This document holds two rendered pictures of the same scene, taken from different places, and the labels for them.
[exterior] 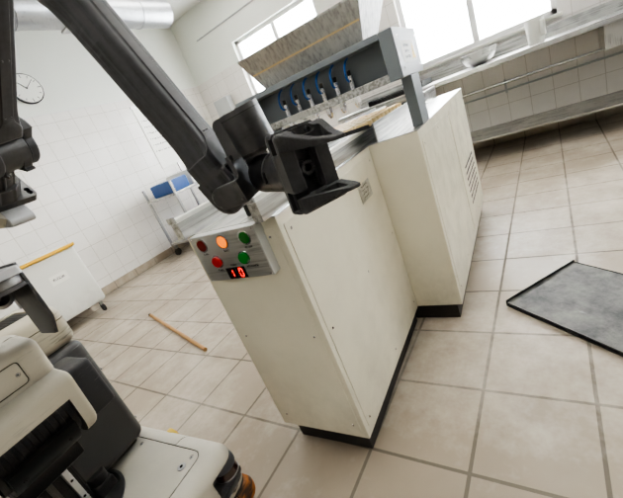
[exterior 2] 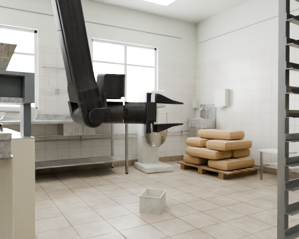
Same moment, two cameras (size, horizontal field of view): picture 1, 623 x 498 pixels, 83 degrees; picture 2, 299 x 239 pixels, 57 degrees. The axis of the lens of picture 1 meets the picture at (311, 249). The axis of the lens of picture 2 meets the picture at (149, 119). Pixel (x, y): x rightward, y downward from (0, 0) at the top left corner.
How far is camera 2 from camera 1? 67 cm
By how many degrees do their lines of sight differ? 70
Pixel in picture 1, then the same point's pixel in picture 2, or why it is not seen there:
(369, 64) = (5, 86)
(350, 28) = (1, 59)
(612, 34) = (66, 129)
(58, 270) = not seen: outside the picture
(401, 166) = (16, 160)
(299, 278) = (11, 218)
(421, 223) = (19, 207)
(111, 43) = (79, 6)
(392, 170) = not seen: hidden behind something
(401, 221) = not seen: hidden behind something
